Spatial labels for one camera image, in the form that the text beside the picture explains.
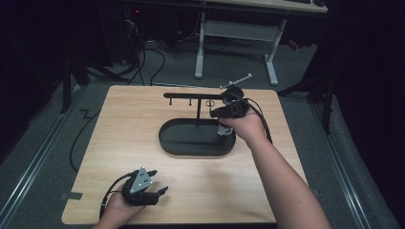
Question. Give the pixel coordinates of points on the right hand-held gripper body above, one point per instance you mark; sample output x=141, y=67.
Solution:
x=237, y=106

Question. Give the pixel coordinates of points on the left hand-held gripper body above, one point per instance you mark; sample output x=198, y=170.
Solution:
x=133, y=191

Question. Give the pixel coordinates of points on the black key rack with tray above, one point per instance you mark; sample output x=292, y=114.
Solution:
x=191, y=138

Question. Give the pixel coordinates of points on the person's left hand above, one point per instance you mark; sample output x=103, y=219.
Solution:
x=119, y=208

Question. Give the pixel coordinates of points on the person's right hand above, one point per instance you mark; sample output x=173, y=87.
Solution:
x=246, y=127

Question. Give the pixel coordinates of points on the grey tape patch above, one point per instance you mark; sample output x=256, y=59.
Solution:
x=71, y=195

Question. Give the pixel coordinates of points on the white-legged desk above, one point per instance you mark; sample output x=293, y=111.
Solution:
x=238, y=30

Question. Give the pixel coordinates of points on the small red object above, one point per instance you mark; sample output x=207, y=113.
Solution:
x=293, y=45

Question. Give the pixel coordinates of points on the black metal stand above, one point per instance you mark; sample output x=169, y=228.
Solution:
x=68, y=82
x=321, y=95

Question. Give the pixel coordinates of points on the dark computer tower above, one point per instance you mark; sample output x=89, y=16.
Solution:
x=133, y=31

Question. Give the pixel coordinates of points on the metal floor rail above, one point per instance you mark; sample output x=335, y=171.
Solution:
x=344, y=171
x=35, y=162

